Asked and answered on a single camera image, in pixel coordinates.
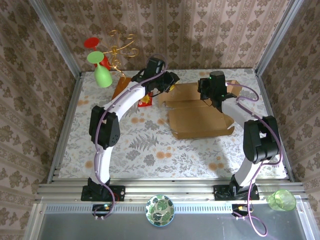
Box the brown cardboard box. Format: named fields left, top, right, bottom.
left=156, top=79, right=243, bottom=140

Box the red snack packet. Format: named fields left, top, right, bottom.
left=137, top=91, right=154, bottom=108

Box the brown wooden board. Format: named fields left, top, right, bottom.
left=112, top=76, right=133, bottom=100

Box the green plastic wine glass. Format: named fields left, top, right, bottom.
left=86, top=51, right=113, bottom=88

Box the floral patterned table cover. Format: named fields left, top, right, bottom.
left=58, top=68, right=288, bottom=180

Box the red plastic wine glass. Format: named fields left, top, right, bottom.
left=83, top=37, right=111, bottom=70

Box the leaf pattern bowl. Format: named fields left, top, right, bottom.
left=145, top=194, right=176, bottom=228

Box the black connector board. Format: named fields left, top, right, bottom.
left=91, top=203, right=114, bottom=218
left=231, top=203, right=254, bottom=218

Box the clear green plastic cup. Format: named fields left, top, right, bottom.
left=267, top=189, right=298, bottom=212

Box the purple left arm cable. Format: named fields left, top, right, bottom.
left=90, top=53, right=168, bottom=221

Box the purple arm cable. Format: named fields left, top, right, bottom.
left=224, top=82, right=285, bottom=237
left=90, top=53, right=168, bottom=221

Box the aluminium side rail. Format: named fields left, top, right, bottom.
left=254, top=69, right=295, bottom=183
left=46, top=71, right=84, bottom=184

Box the gold wire stand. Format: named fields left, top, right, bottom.
left=101, top=29, right=140, bottom=78

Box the aluminium frame post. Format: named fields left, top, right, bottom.
left=28, top=0, right=82, bottom=76
left=254, top=0, right=302, bottom=76

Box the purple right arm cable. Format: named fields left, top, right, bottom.
left=224, top=82, right=285, bottom=237

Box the aluminium front rail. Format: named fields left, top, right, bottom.
left=36, top=177, right=307, bottom=202

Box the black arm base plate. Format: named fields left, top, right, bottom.
left=213, top=184, right=260, bottom=201
left=80, top=184, right=126, bottom=202

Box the slotted grey cable duct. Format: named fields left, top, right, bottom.
left=42, top=201, right=302, bottom=215

